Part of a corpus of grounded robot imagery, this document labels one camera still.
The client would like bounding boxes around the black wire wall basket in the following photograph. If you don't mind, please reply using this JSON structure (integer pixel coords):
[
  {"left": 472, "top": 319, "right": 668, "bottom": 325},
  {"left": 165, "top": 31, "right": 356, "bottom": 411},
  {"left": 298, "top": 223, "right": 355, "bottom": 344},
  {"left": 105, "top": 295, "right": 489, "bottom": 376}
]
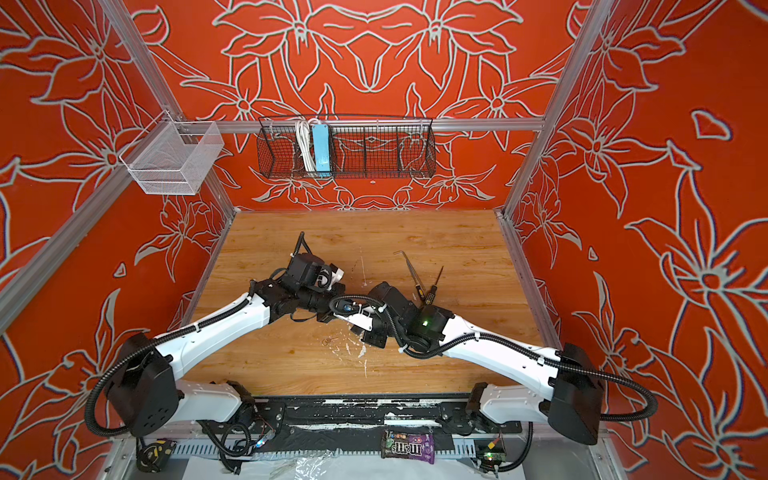
[{"left": 256, "top": 114, "right": 437, "bottom": 180}]

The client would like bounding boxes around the white mesh wall basket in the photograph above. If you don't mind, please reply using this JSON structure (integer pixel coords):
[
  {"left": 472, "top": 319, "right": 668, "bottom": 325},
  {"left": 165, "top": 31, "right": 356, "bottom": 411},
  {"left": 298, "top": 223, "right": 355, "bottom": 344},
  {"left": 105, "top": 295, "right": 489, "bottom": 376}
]
[{"left": 118, "top": 111, "right": 224, "bottom": 195}]

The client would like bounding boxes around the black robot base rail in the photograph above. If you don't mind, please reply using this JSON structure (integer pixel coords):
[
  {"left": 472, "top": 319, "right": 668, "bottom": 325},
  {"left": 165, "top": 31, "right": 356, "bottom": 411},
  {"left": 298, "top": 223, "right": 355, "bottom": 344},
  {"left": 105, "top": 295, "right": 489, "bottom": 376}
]
[{"left": 202, "top": 393, "right": 523, "bottom": 456}]

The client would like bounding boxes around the clear plastic wrap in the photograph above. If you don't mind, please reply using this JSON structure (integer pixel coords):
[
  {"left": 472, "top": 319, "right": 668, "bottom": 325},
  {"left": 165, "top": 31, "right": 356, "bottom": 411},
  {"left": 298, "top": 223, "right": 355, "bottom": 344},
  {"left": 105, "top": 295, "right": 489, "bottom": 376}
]
[{"left": 244, "top": 453, "right": 366, "bottom": 479}]

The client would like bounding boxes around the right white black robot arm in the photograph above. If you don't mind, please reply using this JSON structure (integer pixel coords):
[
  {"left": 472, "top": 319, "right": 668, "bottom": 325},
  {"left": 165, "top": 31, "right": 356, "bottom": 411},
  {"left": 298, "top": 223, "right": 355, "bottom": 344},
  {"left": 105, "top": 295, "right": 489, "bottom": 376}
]
[{"left": 329, "top": 282, "right": 658, "bottom": 445}]

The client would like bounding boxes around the light blue box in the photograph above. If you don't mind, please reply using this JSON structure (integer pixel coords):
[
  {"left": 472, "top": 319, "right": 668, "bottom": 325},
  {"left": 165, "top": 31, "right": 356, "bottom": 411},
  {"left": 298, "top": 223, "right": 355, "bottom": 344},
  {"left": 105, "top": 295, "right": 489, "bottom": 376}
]
[{"left": 312, "top": 123, "right": 331, "bottom": 177}]

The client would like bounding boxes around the purple candy bag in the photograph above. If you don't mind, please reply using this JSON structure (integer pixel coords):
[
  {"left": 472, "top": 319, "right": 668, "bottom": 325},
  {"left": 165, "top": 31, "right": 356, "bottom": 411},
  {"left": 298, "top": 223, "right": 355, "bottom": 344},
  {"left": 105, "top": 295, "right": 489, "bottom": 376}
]
[{"left": 380, "top": 430, "right": 435, "bottom": 464}]

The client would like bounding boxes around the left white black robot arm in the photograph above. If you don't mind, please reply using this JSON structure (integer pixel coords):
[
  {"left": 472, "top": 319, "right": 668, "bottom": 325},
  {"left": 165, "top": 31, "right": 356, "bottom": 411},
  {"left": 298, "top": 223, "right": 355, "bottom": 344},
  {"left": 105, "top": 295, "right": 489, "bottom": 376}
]
[{"left": 83, "top": 237, "right": 345, "bottom": 438}]

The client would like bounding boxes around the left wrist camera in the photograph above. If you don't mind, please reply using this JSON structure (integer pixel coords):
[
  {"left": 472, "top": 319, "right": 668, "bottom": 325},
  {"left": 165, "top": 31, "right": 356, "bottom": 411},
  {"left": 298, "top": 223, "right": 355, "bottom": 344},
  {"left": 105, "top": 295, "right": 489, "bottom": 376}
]
[{"left": 314, "top": 265, "right": 344, "bottom": 291}]

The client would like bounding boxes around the black yellow screwdriver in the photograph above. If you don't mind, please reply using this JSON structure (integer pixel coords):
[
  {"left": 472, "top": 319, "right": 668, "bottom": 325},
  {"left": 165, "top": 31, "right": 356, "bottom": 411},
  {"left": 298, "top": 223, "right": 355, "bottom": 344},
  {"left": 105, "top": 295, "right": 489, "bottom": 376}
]
[{"left": 424, "top": 267, "right": 444, "bottom": 305}]

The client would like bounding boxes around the yellow black tape measure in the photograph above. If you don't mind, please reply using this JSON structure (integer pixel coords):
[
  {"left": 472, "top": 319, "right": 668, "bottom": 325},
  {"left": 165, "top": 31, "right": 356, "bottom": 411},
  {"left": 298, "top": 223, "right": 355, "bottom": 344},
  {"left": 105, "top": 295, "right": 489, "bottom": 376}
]
[{"left": 135, "top": 437, "right": 177, "bottom": 473}]

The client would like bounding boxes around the white coiled cable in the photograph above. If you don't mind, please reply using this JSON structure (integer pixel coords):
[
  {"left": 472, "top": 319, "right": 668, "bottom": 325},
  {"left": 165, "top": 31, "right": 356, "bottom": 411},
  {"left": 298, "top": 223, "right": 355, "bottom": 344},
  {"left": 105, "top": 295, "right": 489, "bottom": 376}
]
[{"left": 293, "top": 119, "right": 318, "bottom": 174}]

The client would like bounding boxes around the small electronics board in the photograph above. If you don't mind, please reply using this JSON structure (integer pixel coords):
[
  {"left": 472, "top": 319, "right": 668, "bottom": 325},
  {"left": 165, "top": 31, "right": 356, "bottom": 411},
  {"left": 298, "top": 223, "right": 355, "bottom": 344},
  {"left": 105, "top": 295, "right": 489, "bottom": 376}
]
[{"left": 475, "top": 436, "right": 507, "bottom": 473}]

